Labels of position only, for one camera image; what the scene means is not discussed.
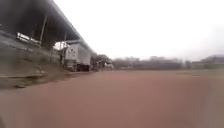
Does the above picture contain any reddish brown running track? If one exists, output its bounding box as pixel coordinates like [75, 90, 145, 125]
[0, 69, 224, 128]

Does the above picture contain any white vehicle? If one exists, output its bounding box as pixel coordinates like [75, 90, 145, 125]
[103, 62, 115, 72]

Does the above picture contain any row of distant buildings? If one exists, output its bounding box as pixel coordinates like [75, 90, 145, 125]
[112, 54, 224, 71]

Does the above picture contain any grass field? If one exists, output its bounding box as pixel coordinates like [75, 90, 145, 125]
[176, 68, 224, 78]

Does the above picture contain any white box truck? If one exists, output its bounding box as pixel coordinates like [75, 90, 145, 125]
[61, 43, 92, 73]

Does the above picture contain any grandstand building with roof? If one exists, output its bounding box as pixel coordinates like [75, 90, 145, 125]
[0, 0, 98, 90]

